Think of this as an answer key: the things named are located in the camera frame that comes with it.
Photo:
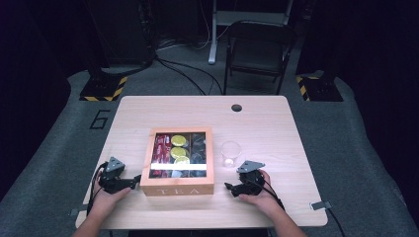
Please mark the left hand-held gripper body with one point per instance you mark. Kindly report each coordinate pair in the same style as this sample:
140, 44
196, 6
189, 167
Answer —
113, 182

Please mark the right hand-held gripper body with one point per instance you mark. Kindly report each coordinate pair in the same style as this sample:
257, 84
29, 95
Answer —
252, 184

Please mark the clear glass cup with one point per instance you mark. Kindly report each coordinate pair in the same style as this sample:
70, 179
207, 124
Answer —
230, 151

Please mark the wooden tea box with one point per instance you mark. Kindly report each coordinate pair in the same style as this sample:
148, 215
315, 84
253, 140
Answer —
178, 189

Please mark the person's left hand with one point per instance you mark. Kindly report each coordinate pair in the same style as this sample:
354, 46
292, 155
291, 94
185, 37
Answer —
105, 200

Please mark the person's right hand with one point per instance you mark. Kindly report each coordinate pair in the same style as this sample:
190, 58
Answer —
263, 202

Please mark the red sachet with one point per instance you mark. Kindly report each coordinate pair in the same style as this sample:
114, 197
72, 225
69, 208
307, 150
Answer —
166, 148
157, 149

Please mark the white capsule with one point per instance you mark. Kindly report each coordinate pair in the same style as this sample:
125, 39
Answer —
175, 173

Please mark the grey table clip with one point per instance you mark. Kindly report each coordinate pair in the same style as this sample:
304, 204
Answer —
77, 211
321, 205

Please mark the yellow lid capsule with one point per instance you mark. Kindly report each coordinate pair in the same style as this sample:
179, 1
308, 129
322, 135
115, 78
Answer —
178, 140
182, 160
178, 152

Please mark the pile of dark tea bags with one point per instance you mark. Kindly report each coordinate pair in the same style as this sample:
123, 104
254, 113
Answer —
198, 148

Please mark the black table grommet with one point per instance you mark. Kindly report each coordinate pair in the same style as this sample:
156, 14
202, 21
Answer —
236, 108

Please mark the black yellow striped stand base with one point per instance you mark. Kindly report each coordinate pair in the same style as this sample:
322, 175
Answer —
321, 89
103, 89

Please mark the black folding chair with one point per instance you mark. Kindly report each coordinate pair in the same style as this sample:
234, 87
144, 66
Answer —
258, 49

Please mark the white metal stand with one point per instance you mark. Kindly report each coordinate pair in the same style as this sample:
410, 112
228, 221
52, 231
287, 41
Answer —
213, 39

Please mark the black equipment cabinet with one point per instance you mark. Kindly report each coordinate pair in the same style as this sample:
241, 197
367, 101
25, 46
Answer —
122, 29

